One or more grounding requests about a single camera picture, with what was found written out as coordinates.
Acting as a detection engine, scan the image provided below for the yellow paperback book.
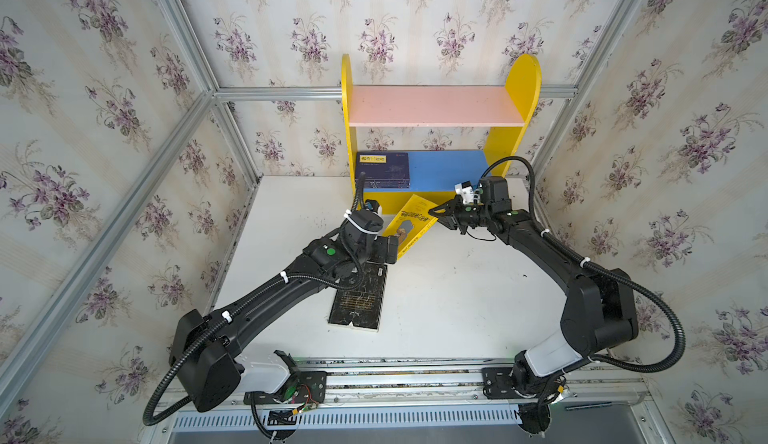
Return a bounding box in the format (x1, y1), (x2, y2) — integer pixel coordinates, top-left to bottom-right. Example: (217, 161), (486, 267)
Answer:
(382, 195), (437, 260)

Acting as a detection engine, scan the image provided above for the navy book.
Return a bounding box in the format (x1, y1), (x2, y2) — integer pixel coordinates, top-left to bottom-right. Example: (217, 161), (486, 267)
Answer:
(363, 180), (410, 187)
(363, 175), (410, 184)
(363, 184), (409, 192)

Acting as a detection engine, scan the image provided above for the dark blue text-covered book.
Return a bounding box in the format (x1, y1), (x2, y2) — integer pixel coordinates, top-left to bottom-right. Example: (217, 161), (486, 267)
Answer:
(355, 152), (410, 180)

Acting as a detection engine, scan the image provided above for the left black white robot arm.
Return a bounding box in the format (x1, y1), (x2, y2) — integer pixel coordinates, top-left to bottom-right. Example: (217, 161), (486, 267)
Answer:
(143, 200), (398, 424)

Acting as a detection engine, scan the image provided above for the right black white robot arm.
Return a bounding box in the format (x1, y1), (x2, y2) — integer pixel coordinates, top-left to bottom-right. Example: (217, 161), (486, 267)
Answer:
(429, 177), (639, 397)

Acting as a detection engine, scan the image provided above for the black paperback book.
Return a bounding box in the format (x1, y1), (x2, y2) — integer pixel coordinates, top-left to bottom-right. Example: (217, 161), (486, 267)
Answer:
(327, 263), (388, 332)

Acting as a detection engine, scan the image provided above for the white ventilation grille strip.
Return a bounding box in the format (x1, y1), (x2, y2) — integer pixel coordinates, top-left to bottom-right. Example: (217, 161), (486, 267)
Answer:
(172, 403), (522, 433)

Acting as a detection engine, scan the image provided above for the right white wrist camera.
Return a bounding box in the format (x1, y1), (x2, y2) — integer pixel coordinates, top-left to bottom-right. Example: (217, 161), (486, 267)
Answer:
(455, 181), (482, 205)

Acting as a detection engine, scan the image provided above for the aluminium mounting rail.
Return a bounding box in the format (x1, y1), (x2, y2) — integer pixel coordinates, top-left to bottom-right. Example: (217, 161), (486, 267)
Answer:
(152, 356), (652, 412)

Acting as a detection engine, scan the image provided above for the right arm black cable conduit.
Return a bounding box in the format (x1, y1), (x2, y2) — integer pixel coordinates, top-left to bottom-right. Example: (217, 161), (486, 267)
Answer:
(479, 155), (687, 375)

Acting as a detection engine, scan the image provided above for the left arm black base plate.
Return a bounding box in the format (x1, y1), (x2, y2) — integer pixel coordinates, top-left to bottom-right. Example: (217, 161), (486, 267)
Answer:
(244, 371), (328, 406)

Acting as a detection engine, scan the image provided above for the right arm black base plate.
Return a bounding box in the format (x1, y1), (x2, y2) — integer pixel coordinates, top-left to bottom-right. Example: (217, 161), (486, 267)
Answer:
(481, 366), (565, 400)

